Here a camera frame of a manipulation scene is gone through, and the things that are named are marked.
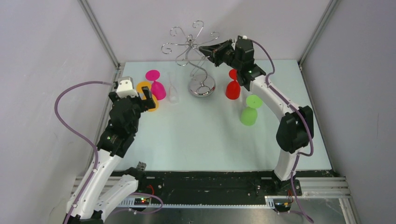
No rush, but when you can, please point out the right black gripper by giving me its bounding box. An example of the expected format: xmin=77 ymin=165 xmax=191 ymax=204
xmin=199 ymin=38 xmax=242 ymax=71

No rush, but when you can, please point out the chrome wine glass rack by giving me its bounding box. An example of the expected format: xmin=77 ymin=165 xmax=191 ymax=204
xmin=161 ymin=20 xmax=220 ymax=98

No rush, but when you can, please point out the green wine glass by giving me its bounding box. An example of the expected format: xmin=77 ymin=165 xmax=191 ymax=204
xmin=240 ymin=95 xmax=263 ymax=126

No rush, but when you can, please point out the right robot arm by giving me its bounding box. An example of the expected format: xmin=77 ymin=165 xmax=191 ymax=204
xmin=198 ymin=36 xmax=314 ymax=196

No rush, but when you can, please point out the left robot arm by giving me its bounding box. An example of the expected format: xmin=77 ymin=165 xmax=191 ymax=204
xmin=64 ymin=86 xmax=156 ymax=224

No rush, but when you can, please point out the pink wine glass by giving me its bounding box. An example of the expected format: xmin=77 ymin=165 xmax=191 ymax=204
xmin=145 ymin=70 xmax=167 ymax=100

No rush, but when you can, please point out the orange wine glass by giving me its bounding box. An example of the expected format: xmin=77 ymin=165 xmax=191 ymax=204
xmin=136 ymin=81 xmax=160 ymax=112

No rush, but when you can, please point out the red wine glass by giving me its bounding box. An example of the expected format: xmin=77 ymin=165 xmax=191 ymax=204
xmin=225 ymin=69 xmax=241 ymax=100

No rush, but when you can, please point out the clear champagne flute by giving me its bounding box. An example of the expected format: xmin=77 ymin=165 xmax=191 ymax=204
xmin=167 ymin=72 xmax=180 ymax=104

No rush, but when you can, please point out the left circuit board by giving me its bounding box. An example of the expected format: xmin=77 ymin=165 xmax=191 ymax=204
xmin=134 ymin=197 xmax=151 ymax=206

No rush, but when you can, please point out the circuit board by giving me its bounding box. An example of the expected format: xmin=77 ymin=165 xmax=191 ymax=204
xmin=134 ymin=197 xmax=151 ymax=206
xmin=274 ymin=203 xmax=291 ymax=214

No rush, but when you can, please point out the right circuit board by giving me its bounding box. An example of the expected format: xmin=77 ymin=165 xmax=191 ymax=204
xmin=274 ymin=203 xmax=291 ymax=214

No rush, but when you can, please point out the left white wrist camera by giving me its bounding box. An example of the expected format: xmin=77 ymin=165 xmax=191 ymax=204
xmin=114 ymin=77 xmax=139 ymax=98

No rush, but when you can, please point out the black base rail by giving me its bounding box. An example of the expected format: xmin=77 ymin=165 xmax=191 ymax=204
xmin=110 ymin=170 xmax=302 ymax=206

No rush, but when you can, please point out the left aluminium frame post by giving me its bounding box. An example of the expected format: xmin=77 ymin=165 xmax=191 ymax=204
xmin=78 ymin=0 xmax=120 ymax=69

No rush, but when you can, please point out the aluminium frame post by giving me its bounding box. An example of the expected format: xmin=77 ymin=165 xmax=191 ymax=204
xmin=298 ymin=0 xmax=341 ymax=70
xmin=78 ymin=0 xmax=120 ymax=69

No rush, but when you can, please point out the right aluminium frame post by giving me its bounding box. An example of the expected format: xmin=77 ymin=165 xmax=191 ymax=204
xmin=298 ymin=0 xmax=341 ymax=70

